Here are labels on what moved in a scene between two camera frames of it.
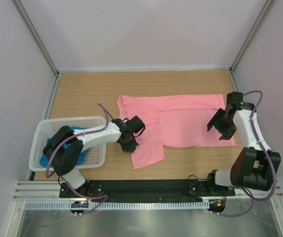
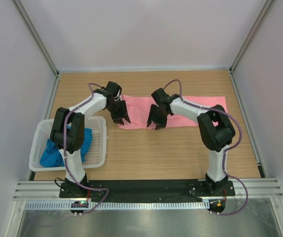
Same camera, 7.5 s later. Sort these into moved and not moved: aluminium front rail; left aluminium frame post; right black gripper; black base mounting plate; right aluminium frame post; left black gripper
Moved: left black gripper; right black gripper
Not moved: right aluminium frame post; aluminium front rail; left aluminium frame post; black base mounting plate
